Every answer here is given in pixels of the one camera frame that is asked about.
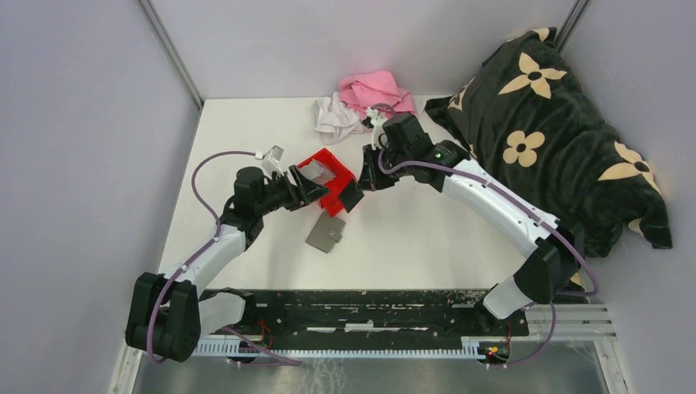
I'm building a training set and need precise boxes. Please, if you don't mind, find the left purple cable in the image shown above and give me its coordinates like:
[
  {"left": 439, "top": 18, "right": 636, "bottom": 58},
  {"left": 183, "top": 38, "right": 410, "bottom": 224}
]
[{"left": 146, "top": 151, "right": 303, "bottom": 368}]

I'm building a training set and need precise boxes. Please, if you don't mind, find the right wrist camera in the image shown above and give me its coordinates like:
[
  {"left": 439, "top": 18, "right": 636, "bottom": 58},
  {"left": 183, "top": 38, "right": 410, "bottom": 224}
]
[{"left": 366, "top": 108, "right": 387, "bottom": 150}]

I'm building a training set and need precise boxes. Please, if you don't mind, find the pink cloth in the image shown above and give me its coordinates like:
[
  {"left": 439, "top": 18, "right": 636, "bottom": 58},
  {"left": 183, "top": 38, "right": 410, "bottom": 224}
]
[{"left": 338, "top": 71, "right": 415, "bottom": 117}]

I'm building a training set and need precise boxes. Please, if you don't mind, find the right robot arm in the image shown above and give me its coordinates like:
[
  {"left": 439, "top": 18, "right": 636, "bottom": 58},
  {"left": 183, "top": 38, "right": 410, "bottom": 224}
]
[{"left": 353, "top": 109, "right": 584, "bottom": 335}]

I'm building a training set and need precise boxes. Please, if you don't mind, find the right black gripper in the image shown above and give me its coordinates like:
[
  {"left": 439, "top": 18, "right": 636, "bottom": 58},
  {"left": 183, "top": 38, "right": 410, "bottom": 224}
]
[{"left": 356, "top": 141, "right": 412, "bottom": 191}]

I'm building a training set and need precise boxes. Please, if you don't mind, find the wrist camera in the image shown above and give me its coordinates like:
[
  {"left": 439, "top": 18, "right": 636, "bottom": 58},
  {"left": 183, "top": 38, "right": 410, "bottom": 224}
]
[
  {"left": 366, "top": 108, "right": 387, "bottom": 150},
  {"left": 254, "top": 145, "right": 286, "bottom": 176}
]

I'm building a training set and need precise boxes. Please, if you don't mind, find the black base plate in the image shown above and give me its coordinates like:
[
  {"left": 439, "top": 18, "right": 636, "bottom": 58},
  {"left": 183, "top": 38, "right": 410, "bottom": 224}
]
[{"left": 232, "top": 290, "right": 529, "bottom": 351}]

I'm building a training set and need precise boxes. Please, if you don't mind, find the black floral pillow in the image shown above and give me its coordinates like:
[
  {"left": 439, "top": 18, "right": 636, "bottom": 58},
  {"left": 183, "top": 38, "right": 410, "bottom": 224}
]
[{"left": 424, "top": 27, "right": 673, "bottom": 258}]

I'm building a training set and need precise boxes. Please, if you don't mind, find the aluminium rail frame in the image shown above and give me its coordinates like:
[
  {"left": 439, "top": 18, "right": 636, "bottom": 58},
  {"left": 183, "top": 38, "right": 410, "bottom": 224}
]
[{"left": 109, "top": 300, "right": 628, "bottom": 393}]

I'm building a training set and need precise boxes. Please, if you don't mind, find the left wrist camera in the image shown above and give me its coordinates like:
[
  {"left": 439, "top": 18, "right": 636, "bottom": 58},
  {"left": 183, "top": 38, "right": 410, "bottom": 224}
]
[{"left": 254, "top": 145, "right": 286, "bottom": 176}]

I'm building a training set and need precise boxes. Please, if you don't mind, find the white cloth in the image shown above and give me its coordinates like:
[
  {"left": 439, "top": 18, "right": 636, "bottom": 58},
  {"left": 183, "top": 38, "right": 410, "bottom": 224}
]
[{"left": 313, "top": 91, "right": 373, "bottom": 145}]

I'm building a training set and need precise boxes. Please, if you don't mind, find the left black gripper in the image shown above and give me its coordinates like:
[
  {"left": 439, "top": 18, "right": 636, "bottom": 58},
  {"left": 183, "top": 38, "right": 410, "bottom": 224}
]
[{"left": 255, "top": 164, "right": 330, "bottom": 216}]

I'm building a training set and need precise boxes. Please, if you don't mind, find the stack of cards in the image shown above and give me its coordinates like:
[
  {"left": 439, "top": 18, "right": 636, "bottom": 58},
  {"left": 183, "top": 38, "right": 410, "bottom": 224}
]
[{"left": 298, "top": 160, "right": 336, "bottom": 186}]

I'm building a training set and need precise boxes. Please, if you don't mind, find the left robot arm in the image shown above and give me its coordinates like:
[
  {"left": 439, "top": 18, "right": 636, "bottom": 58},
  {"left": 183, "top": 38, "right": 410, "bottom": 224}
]
[{"left": 125, "top": 166, "right": 329, "bottom": 362}]

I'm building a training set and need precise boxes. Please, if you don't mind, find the red plastic bin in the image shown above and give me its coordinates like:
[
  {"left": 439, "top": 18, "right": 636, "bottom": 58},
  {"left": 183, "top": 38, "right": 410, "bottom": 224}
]
[{"left": 298, "top": 148, "right": 357, "bottom": 217}]

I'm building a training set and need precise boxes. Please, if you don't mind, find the grey card holder wallet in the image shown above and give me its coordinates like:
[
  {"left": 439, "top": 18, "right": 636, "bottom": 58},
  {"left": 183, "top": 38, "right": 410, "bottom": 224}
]
[{"left": 305, "top": 212, "right": 346, "bottom": 254}]

